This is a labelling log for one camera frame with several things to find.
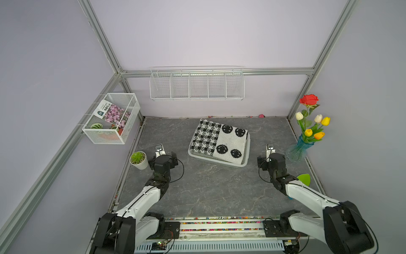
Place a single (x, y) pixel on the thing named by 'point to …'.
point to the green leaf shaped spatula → (305, 178)
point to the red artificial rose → (310, 101)
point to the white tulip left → (299, 116)
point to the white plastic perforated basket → (213, 159)
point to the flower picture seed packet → (112, 113)
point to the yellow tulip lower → (308, 132)
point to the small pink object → (261, 116)
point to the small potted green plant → (138, 159)
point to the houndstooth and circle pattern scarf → (224, 142)
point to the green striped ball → (97, 125)
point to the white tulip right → (318, 118)
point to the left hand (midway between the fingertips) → (165, 154)
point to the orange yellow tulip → (319, 135)
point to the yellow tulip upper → (326, 121)
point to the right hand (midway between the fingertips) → (268, 154)
